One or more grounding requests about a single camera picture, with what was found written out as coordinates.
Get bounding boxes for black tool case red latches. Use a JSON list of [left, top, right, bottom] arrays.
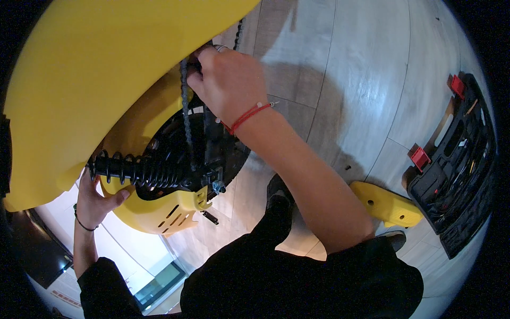
[[402, 72, 499, 260]]

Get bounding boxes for person's legs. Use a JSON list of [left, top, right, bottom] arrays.
[[246, 173, 408, 253]]

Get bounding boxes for yellow plastic cover piece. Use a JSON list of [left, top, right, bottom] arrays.
[[349, 181, 424, 229]]

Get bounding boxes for person's right hand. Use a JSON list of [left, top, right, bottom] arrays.
[[186, 44, 271, 130]]

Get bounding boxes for yellow wheel guard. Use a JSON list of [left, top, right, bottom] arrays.
[[99, 66, 213, 236]]

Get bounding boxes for black drive chain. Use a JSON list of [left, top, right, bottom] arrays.
[[179, 18, 245, 170]]

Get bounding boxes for black scooter wheel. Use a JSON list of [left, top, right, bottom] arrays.
[[137, 95, 252, 202]]

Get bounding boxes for red string bracelet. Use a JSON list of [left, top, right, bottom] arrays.
[[220, 100, 280, 136]]

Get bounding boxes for yellow scooter body panel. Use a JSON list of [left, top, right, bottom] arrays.
[[3, 0, 261, 213]]

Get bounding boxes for person's body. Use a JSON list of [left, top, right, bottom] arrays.
[[77, 234, 425, 319]]

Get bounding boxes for black coil shock absorber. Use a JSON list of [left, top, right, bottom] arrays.
[[86, 149, 190, 190]]

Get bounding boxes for person's left hand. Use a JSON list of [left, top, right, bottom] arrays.
[[75, 169, 131, 231]]

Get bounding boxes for black cord bracelet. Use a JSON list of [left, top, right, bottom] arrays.
[[73, 203, 100, 233]]

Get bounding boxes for dark cabinet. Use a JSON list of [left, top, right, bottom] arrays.
[[10, 208, 75, 290]]

